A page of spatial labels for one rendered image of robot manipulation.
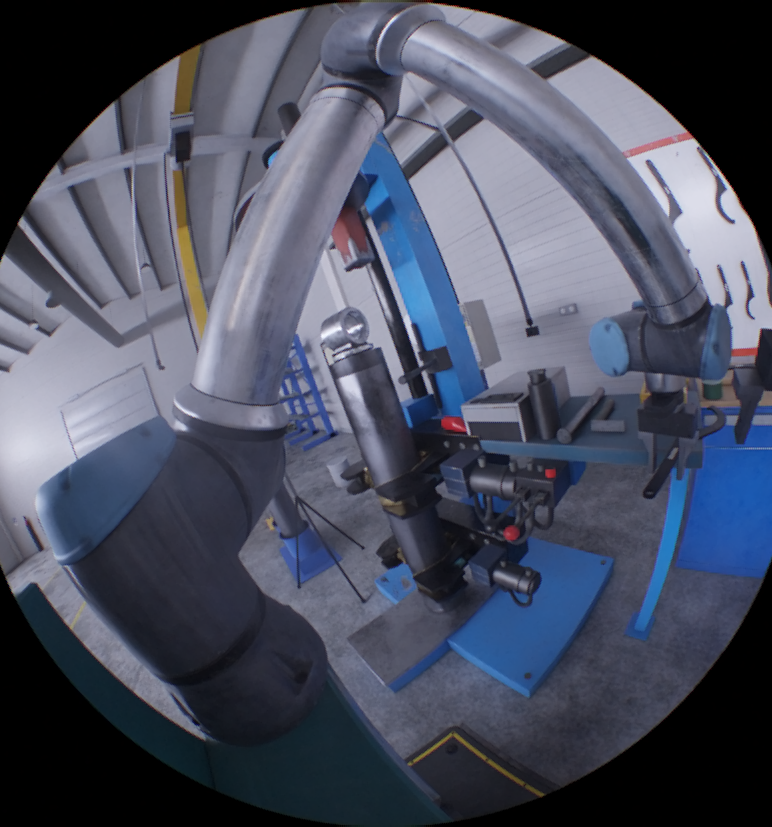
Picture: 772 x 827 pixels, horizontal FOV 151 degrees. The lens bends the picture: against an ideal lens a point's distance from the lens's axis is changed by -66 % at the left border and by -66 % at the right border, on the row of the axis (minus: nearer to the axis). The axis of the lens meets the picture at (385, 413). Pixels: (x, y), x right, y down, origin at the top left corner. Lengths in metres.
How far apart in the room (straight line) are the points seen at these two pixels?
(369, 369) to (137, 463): 0.90
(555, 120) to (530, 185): 2.50
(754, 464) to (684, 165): 1.90
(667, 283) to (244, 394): 0.46
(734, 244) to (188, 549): 2.69
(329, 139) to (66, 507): 0.41
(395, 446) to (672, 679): 1.61
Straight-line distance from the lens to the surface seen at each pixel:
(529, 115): 0.33
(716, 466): 1.55
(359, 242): 1.30
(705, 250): 2.51
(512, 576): 1.22
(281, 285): 0.32
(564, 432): 0.84
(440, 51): 0.37
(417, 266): 1.31
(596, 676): 1.55
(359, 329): 1.15
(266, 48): 6.25
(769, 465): 1.60
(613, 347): 0.47
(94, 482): 0.21
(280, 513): 2.37
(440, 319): 1.28
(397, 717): 1.59
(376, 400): 1.03
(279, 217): 0.33
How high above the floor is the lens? 1.44
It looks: 11 degrees down
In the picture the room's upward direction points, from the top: 20 degrees counter-clockwise
